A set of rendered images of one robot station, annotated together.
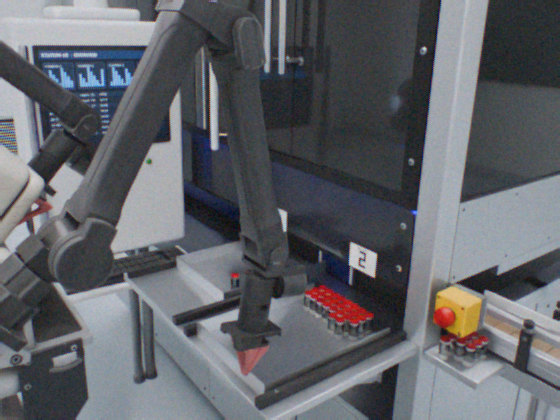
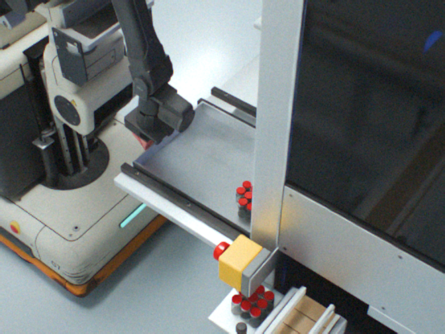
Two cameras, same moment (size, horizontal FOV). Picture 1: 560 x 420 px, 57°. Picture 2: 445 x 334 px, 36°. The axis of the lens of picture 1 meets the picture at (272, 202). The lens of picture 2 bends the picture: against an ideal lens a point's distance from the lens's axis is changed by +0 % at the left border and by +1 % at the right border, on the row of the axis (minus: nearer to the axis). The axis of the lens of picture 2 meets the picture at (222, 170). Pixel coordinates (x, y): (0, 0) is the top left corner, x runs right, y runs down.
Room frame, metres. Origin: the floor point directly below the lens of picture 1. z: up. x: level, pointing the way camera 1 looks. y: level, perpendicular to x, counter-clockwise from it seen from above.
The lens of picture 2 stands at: (0.69, -1.08, 2.08)
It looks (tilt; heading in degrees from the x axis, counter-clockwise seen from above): 48 degrees down; 74
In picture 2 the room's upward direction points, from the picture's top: straight up
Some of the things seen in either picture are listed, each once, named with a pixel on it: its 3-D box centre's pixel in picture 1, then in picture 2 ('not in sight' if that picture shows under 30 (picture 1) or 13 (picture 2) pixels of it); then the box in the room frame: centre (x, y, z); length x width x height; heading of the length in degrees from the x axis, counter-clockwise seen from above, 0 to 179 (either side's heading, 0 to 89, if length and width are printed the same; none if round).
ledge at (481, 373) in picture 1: (468, 358); (254, 316); (0.94, -0.43, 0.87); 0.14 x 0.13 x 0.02; 126
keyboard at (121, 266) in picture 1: (127, 267); not in sight; (1.46, 0.45, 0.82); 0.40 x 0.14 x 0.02; 125
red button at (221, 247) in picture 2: (445, 316); (224, 252); (0.91, -0.35, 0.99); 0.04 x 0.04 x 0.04; 36
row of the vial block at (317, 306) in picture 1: (329, 314); (263, 186); (1.06, -0.14, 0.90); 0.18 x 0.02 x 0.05; 37
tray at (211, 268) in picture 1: (251, 264); not in sight; (1.34, 0.06, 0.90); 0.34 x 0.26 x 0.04; 126
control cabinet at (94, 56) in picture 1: (101, 135); not in sight; (1.67, 0.57, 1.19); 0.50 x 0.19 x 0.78; 125
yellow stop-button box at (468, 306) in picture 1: (459, 310); (243, 265); (0.93, -0.39, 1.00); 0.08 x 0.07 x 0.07; 126
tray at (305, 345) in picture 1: (292, 331); (224, 166); (0.99, -0.05, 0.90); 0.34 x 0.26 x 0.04; 127
